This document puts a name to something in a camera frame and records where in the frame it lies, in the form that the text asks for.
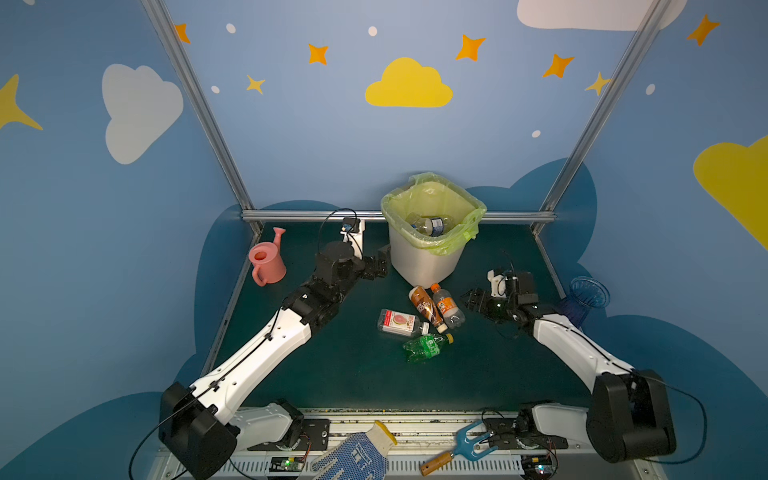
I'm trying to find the bottle orange cap orange label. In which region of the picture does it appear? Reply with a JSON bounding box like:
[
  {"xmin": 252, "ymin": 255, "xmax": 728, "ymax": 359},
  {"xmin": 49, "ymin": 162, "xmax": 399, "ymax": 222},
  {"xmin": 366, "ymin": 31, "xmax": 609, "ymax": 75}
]
[{"xmin": 430, "ymin": 283, "xmax": 466, "ymax": 329}]

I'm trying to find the brown tea bottle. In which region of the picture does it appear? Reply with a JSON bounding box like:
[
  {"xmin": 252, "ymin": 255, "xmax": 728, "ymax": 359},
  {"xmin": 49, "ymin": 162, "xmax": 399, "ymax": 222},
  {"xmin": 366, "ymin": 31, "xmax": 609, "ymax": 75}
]
[{"xmin": 408, "ymin": 286, "xmax": 448, "ymax": 334}]

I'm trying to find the bottle red pink label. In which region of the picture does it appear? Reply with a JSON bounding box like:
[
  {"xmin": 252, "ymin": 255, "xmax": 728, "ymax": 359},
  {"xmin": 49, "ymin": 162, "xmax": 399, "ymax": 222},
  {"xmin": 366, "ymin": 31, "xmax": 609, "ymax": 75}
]
[{"xmin": 377, "ymin": 309, "xmax": 430, "ymax": 338}]

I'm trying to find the clear bottle blue cap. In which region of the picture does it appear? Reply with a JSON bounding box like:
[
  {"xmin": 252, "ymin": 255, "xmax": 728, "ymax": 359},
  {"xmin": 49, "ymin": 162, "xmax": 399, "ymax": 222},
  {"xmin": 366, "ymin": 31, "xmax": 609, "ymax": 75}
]
[{"xmin": 406, "ymin": 215, "xmax": 456, "ymax": 237}]

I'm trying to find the green soda bottle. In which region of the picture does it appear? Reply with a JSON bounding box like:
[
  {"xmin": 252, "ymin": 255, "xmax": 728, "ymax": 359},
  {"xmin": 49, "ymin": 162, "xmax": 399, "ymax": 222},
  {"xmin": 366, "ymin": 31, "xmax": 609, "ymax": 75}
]
[{"xmin": 403, "ymin": 333, "xmax": 454, "ymax": 363}]

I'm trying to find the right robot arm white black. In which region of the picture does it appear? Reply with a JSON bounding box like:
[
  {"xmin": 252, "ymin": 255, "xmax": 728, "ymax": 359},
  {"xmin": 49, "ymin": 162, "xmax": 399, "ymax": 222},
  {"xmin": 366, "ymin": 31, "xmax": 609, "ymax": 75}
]
[{"xmin": 461, "ymin": 269, "xmax": 677, "ymax": 463}]

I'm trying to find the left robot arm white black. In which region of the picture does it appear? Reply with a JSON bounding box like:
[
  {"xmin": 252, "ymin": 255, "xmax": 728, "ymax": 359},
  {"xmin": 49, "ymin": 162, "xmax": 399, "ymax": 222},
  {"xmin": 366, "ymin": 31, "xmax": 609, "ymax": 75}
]
[{"xmin": 157, "ymin": 241, "xmax": 391, "ymax": 479}]

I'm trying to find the white trash bin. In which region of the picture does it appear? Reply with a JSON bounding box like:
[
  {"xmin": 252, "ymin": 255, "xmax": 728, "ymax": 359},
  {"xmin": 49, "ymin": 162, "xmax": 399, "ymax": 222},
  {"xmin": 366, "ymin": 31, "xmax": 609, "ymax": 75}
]
[{"xmin": 388, "ymin": 226, "xmax": 464, "ymax": 287}]

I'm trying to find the green bin liner bag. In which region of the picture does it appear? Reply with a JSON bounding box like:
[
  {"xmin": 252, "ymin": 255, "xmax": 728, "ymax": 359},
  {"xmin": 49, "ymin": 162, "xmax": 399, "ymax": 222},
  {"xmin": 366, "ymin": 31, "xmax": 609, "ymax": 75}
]
[{"xmin": 380, "ymin": 172, "xmax": 487, "ymax": 256}]

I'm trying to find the purple blue glass vase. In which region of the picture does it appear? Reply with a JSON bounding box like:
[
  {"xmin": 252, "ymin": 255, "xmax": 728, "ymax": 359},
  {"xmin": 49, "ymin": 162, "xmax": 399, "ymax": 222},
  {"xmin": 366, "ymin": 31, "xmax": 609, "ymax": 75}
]
[{"xmin": 557, "ymin": 276, "xmax": 611, "ymax": 328}]

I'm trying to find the pink watering can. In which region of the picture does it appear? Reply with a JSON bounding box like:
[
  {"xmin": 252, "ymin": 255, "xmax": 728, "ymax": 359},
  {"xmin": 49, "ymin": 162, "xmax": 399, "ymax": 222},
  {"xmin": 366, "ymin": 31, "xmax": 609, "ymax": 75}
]
[{"xmin": 248, "ymin": 227, "xmax": 287, "ymax": 287}]

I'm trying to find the blue garden hand rake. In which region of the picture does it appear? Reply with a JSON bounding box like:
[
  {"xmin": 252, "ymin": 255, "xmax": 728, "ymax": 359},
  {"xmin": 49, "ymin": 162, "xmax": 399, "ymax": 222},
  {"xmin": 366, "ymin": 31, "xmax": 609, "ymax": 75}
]
[{"xmin": 420, "ymin": 420, "xmax": 498, "ymax": 477}]

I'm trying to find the right circuit board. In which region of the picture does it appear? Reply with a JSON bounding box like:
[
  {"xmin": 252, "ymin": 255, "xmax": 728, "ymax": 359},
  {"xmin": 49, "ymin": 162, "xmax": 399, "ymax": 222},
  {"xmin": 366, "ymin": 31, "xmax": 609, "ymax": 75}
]
[{"xmin": 521, "ymin": 456, "xmax": 556, "ymax": 479}]

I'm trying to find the circuit board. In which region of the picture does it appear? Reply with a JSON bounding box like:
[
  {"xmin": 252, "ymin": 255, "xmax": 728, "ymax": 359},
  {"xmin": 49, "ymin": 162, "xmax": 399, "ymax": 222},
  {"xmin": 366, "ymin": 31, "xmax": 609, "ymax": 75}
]
[
  {"xmin": 521, "ymin": 456, "xmax": 556, "ymax": 479},
  {"xmin": 269, "ymin": 457, "xmax": 305, "ymax": 473}
]

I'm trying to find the blue white work glove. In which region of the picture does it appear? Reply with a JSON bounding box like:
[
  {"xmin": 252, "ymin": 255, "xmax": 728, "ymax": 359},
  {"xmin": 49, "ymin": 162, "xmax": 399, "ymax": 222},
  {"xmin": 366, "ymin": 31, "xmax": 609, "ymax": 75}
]
[{"xmin": 310, "ymin": 421, "xmax": 398, "ymax": 480}]

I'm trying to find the left circuit board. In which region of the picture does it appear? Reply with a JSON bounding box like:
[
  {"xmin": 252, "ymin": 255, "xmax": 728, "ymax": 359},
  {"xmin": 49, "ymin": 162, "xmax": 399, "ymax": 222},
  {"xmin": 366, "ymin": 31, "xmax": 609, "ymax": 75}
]
[{"xmin": 269, "ymin": 457, "xmax": 305, "ymax": 473}]

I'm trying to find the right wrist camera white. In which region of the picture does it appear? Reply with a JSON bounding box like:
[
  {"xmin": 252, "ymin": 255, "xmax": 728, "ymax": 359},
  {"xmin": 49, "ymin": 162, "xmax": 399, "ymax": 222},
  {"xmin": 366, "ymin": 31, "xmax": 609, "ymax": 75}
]
[{"xmin": 487, "ymin": 269, "xmax": 507, "ymax": 298}]

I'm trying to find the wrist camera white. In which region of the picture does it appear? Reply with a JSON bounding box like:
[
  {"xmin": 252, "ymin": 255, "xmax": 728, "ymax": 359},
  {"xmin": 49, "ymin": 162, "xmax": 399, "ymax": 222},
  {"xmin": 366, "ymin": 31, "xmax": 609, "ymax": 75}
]
[
  {"xmin": 487, "ymin": 269, "xmax": 507, "ymax": 298},
  {"xmin": 340, "ymin": 217, "xmax": 365, "ymax": 259}
]

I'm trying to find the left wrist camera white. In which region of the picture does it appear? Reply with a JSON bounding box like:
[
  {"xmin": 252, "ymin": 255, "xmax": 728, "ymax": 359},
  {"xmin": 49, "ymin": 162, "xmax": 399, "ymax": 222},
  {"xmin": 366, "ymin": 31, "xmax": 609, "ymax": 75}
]
[{"xmin": 340, "ymin": 217, "xmax": 365, "ymax": 259}]

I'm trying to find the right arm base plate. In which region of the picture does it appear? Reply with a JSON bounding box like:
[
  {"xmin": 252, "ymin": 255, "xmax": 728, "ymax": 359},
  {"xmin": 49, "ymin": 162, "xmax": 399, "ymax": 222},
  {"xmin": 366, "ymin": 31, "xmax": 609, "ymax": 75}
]
[{"xmin": 483, "ymin": 418, "xmax": 569, "ymax": 451}]

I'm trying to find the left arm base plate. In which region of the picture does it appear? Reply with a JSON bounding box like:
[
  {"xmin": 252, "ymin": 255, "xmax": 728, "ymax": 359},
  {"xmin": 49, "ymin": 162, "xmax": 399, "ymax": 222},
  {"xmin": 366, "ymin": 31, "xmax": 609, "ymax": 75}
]
[{"xmin": 247, "ymin": 418, "xmax": 331, "ymax": 452}]

